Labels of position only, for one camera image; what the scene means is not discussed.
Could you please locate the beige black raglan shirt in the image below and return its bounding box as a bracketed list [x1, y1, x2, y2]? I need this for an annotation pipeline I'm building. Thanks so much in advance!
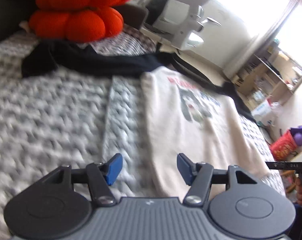
[21, 41, 270, 198]

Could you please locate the person's right hand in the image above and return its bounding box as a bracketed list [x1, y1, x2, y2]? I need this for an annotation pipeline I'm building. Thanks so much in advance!
[295, 178, 302, 206]

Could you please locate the red basket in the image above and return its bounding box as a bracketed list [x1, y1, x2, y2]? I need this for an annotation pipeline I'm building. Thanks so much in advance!
[269, 129, 298, 161]

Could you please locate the purple ball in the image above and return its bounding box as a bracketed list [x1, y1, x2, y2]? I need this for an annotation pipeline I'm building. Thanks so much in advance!
[293, 133, 302, 147]

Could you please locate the white cardboard box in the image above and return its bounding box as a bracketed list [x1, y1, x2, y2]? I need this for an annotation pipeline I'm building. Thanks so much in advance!
[251, 100, 273, 123]

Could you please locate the grey checkered bed quilt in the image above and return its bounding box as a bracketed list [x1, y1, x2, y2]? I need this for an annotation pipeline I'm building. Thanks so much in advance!
[0, 23, 287, 240]

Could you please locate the wooden shelf unit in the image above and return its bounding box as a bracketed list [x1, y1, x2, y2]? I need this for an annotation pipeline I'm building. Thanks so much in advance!
[233, 39, 302, 111]

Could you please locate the grey curtain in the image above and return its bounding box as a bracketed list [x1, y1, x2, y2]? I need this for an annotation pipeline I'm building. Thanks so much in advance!
[223, 0, 302, 78]

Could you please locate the lower red pumpkin cushion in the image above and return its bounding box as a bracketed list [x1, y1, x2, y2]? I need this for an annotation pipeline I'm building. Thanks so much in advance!
[28, 7, 124, 43]

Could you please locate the white office chair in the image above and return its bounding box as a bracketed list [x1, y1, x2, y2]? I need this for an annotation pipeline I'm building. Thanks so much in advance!
[139, 0, 221, 50]

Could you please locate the dark bed headboard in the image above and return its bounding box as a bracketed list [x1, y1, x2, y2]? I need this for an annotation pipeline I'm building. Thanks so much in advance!
[0, 0, 36, 42]

